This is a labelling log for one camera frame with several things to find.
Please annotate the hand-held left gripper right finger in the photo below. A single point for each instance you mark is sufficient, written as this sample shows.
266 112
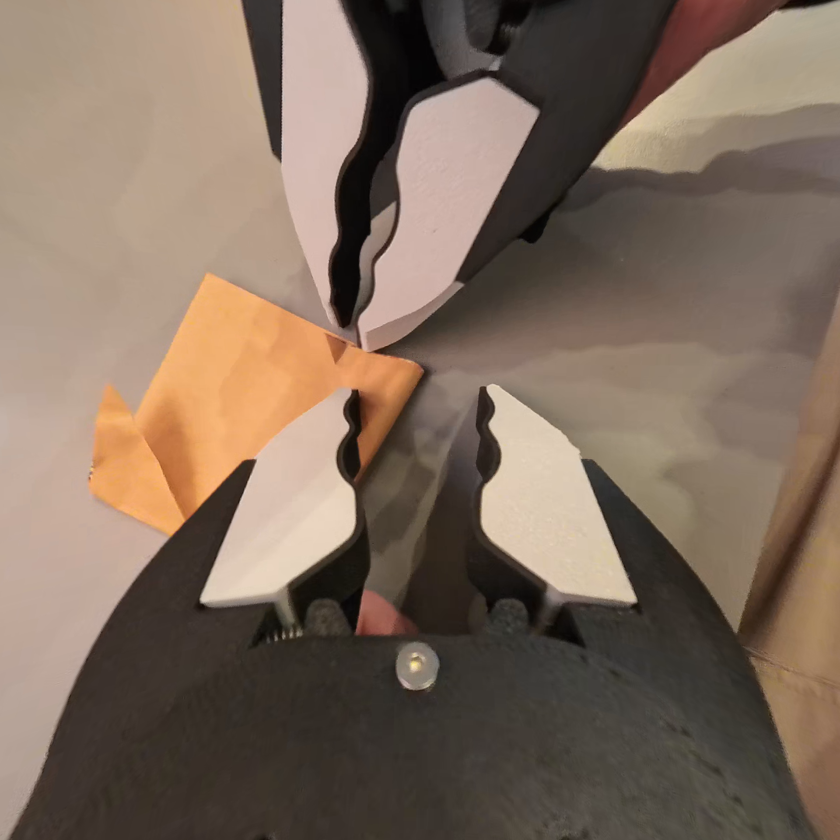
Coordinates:
544 512

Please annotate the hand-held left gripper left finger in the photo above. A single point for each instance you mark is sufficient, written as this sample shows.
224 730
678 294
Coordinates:
295 505

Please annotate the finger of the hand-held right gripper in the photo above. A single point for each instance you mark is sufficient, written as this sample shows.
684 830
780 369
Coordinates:
315 131
453 177

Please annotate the orange paper sheet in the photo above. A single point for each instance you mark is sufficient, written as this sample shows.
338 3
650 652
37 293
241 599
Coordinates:
229 367

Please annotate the person's right hand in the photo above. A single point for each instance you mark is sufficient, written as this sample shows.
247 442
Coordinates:
702 33

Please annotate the person's left hand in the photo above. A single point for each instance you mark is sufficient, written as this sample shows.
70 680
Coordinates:
384 617

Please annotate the person's beige clothing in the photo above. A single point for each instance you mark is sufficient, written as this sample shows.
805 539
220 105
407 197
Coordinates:
800 590

